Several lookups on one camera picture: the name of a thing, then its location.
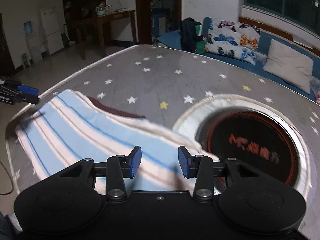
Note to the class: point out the dark wooden shelf cabinet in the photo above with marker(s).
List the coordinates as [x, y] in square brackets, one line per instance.
[76, 10]

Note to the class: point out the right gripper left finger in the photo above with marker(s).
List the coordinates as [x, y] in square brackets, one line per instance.
[120, 167]

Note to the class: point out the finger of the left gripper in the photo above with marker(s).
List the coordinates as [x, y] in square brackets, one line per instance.
[28, 98]
[28, 90]

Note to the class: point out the round heater in table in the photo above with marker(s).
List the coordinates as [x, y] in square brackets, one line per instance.
[234, 126]

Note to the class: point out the green box on floor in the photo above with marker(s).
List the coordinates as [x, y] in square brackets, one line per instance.
[25, 60]

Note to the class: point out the white refrigerator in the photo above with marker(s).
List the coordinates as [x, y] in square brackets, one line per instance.
[52, 33]

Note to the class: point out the dark wooden table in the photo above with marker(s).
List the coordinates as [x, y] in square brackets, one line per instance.
[103, 25]

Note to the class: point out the teal electric kettle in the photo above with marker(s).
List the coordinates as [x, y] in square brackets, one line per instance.
[101, 9]

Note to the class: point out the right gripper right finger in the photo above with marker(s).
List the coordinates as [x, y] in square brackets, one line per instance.
[201, 168]

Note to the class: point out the water dispenser with bottle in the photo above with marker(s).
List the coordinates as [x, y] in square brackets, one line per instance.
[33, 42]

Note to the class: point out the blue white striped shirt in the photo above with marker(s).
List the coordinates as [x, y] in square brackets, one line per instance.
[69, 128]

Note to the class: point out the blue sofa bench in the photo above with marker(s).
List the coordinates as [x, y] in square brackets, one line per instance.
[173, 40]

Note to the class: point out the grey star pattern mattress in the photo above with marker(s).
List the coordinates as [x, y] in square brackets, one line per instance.
[179, 90]

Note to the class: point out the butterfly print pillow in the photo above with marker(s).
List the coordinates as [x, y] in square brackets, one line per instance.
[234, 40]

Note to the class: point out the plain grey pillow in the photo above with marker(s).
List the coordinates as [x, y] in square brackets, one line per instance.
[290, 65]

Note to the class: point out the dark backpack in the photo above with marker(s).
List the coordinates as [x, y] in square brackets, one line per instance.
[191, 34]

